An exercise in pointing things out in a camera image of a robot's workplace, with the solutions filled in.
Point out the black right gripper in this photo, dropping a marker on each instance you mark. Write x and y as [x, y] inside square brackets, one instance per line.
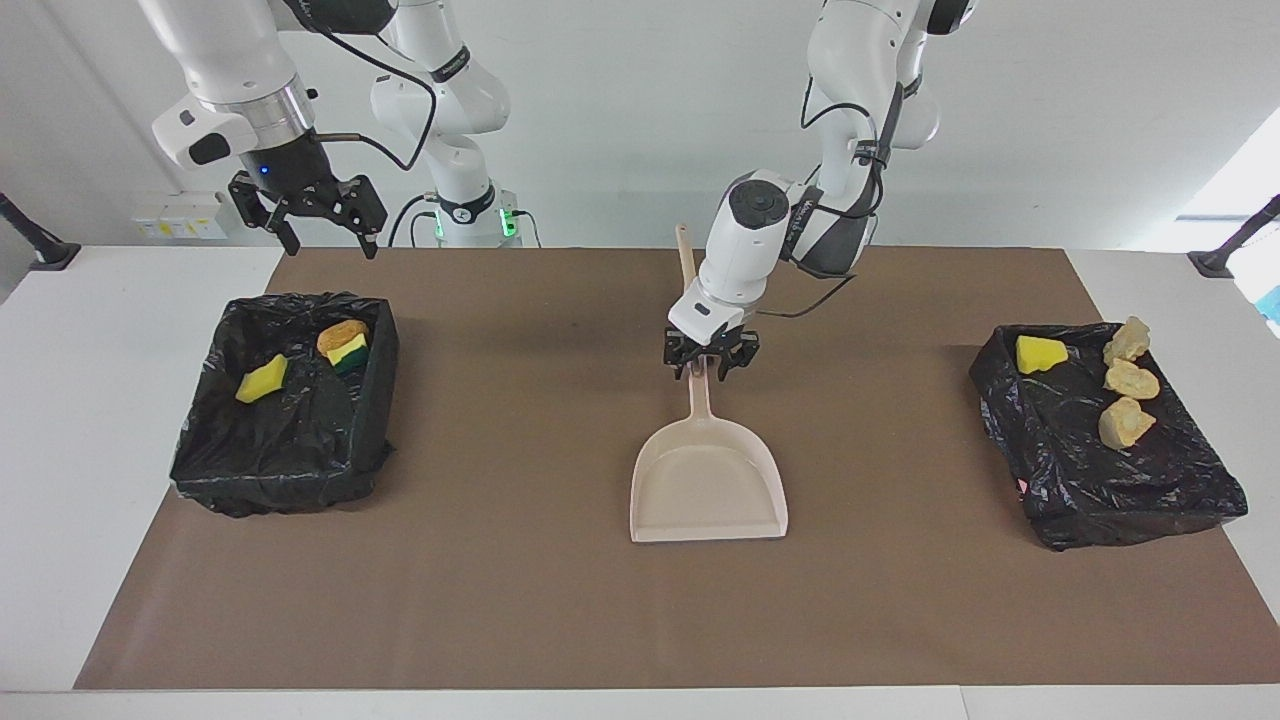
[295, 180]

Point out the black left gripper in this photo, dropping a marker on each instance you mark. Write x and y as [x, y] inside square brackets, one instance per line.
[712, 350]

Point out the beige hand brush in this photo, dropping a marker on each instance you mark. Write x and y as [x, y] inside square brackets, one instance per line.
[686, 260]

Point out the brown oval sponge piece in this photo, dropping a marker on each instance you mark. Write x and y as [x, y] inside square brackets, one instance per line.
[340, 330]

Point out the beige plastic dustpan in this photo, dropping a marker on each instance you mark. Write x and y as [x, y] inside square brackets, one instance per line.
[705, 490]

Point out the small yellow green sponge piece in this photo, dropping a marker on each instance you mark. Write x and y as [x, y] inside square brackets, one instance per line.
[348, 352]

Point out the yellow notched sponge piece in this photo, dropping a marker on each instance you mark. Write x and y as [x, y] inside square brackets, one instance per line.
[262, 380]

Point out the green topped yellow sponge piece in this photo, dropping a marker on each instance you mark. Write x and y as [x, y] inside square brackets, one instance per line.
[1040, 354]

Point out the beige foam chunk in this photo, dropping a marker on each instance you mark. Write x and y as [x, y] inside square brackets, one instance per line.
[1132, 380]
[1128, 342]
[1122, 425]

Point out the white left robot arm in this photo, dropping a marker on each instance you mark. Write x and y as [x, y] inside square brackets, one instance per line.
[760, 230]

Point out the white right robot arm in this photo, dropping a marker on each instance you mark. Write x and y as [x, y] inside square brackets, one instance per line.
[230, 70]

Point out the black bag lined bin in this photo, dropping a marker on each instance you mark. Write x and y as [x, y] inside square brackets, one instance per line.
[290, 450]

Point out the black lined bin pink spot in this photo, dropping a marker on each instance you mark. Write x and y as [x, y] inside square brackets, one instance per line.
[1120, 480]

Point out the brown table mat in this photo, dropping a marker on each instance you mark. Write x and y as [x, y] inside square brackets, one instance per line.
[640, 620]

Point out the blue item at table edge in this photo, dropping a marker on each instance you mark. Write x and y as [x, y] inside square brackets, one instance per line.
[1273, 305]

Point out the white wall box yellow labels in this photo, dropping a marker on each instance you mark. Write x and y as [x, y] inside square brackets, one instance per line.
[180, 220]

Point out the black camera stand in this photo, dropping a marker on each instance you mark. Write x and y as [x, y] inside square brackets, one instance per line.
[1215, 262]
[55, 255]

